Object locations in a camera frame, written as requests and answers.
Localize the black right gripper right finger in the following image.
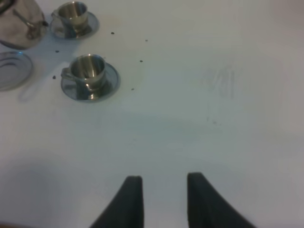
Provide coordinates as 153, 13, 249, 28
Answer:
187, 172, 254, 228

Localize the near stainless steel teacup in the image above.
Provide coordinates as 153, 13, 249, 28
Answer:
61, 54, 107, 92

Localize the near steel saucer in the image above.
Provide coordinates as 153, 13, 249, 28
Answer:
61, 63, 120, 102

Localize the far stainless steel teacup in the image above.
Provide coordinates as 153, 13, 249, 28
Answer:
52, 1, 88, 33

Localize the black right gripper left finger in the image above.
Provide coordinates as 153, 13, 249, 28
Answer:
91, 176, 144, 228

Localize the far steel saucer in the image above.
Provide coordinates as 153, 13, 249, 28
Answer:
49, 12, 99, 40

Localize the stainless steel teacup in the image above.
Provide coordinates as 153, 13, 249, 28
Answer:
52, 1, 88, 33
61, 54, 107, 92

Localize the stainless steel teapot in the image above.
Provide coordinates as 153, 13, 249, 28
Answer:
0, 0, 48, 50

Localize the steel teapot saucer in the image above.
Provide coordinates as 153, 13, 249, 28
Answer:
0, 51, 33, 91

